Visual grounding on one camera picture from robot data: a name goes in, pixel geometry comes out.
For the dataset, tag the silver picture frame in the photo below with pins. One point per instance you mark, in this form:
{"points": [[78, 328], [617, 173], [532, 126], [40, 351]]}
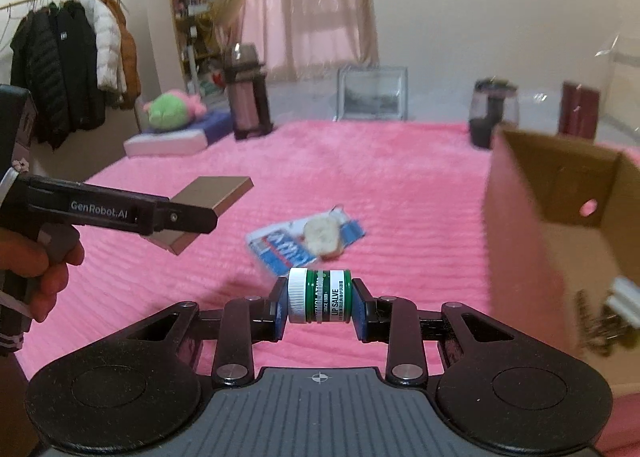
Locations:
{"points": [[372, 92]]}

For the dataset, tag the beige curtain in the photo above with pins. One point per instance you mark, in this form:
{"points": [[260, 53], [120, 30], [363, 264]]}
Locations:
{"points": [[310, 2]]}

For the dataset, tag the tan rectangular block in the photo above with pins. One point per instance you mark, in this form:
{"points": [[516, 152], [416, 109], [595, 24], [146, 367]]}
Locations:
{"points": [[210, 192]]}

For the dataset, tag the metal clothes rack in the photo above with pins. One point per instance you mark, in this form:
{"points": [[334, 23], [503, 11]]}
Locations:
{"points": [[20, 3]]}

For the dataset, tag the glass jar with dark lid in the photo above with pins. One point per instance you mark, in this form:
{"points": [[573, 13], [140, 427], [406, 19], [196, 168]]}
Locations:
{"points": [[487, 127]]}

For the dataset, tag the maroon metal canister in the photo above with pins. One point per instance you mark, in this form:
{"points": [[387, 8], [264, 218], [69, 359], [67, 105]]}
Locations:
{"points": [[577, 112]]}

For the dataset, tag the green lip salve jar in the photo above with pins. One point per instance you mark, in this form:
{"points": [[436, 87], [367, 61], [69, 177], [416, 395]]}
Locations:
{"points": [[320, 294]]}

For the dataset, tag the blue white cushion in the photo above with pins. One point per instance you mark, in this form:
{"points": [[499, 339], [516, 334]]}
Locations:
{"points": [[170, 143]]}

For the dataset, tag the white puffer jacket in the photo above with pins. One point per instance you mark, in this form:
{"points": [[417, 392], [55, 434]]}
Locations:
{"points": [[107, 52]]}

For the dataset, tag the black puffer jacket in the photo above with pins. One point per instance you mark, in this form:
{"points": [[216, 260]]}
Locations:
{"points": [[75, 67], [35, 77]]}

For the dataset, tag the brown cardboard box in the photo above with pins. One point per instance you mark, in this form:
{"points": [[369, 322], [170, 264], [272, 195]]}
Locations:
{"points": [[520, 247]]}

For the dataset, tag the brown hair claw clip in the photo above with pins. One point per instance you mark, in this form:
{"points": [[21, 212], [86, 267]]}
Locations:
{"points": [[595, 327]]}

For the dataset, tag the blue white packet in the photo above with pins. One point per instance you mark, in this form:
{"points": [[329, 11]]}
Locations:
{"points": [[275, 247]]}

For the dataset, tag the white power adapter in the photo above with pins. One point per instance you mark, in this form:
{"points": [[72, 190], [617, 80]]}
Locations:
{"points": [[625, 297]]}

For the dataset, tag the pink ribbed blanket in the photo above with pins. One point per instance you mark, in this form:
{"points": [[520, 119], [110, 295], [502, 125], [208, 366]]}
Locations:
{"points": [[400, 187]]}

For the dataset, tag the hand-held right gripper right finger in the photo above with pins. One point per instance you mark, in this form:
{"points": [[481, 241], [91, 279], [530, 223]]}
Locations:
{"points": [[359, 317]]}

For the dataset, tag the blue binder clip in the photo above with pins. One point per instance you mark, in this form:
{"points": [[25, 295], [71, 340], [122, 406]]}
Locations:
{"points": [[354, 232]]}

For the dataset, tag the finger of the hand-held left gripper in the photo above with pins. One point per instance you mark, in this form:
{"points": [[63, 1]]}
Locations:
{"points": [[185, 218]]}

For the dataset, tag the green plush toy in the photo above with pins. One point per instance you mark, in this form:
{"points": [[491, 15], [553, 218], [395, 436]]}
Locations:
{"points": [[167, 112]]}

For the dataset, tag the person's left hand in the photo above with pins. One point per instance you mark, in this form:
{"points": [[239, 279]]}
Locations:
{"points": [[30, 262]]}

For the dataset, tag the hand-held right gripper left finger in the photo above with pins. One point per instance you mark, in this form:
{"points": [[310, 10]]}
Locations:
{"points": [[265, 312]]}

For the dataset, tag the white oval case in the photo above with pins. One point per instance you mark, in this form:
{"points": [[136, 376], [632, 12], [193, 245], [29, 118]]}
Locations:
{"points": [[322, 234]]}

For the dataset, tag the brown puffer jacket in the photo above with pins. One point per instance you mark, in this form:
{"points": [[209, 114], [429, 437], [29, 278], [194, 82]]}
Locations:
{"points": [[129, 62]]}

